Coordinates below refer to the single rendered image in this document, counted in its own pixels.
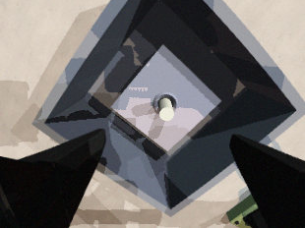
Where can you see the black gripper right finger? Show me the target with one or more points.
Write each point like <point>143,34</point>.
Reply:
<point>276,181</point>

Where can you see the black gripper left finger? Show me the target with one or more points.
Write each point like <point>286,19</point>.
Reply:
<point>44,190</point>

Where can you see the pale grey cylinder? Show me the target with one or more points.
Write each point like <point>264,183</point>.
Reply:
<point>166,112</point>

